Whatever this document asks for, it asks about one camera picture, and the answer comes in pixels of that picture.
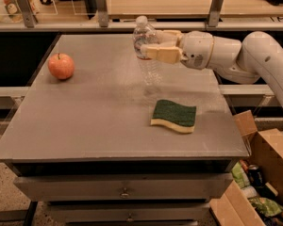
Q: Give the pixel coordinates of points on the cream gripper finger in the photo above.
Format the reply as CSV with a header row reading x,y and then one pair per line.
x,y
169,37
170,55

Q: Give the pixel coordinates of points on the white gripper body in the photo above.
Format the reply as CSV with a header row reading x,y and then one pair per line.
x,y
197,49

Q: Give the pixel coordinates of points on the clear plastic water bottle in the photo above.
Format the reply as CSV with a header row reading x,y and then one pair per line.
x,y
145,34

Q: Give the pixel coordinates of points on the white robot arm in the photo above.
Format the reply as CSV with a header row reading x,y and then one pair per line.
x,y
258,56

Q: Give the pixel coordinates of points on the green and yellow sponge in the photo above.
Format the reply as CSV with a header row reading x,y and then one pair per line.
x,y
180,118

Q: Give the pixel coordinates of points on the red apple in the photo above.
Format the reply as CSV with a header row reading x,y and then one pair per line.
x,y
61,66

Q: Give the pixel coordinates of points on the cardboard box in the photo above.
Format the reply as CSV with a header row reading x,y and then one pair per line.
x,y
233,209

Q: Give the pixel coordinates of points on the light green packet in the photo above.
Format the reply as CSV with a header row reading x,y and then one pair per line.
x,y
240,176

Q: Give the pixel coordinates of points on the dark drink can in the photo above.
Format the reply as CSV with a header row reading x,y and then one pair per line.
x,y
255,175

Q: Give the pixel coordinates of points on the upper grey drawer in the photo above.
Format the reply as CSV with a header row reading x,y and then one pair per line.
x,y
124,187

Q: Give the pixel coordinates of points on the grey drawer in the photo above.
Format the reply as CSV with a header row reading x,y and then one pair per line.
x,y
124,187
128,212

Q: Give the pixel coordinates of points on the green snack bag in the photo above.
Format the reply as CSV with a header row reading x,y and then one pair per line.
x,y
266,207

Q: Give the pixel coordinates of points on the lower grey drawer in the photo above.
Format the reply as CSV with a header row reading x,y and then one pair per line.
x,y
128,212

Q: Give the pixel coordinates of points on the middle metal bracket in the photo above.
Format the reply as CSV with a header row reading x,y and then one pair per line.
x,y
102,11

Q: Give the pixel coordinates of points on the left metal bracket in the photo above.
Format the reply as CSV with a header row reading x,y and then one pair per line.
x,y
27,13

